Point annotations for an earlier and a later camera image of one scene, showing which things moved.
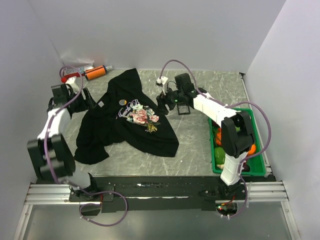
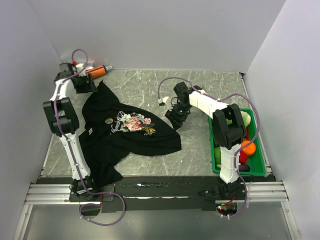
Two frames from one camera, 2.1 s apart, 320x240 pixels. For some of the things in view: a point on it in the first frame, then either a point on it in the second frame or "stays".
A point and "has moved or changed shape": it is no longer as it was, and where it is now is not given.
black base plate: (119, 194) stays
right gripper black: (161, 101) -> (177, 123)
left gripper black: (86, 104) -> (90, 88)
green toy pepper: (219, 155) stays
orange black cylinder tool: (95, 72) stays
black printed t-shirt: (123, 110) has moved or changed shape
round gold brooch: (122, 102) -> (109, 121)
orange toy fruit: (253, 150) stays
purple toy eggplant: (246, 167) stays
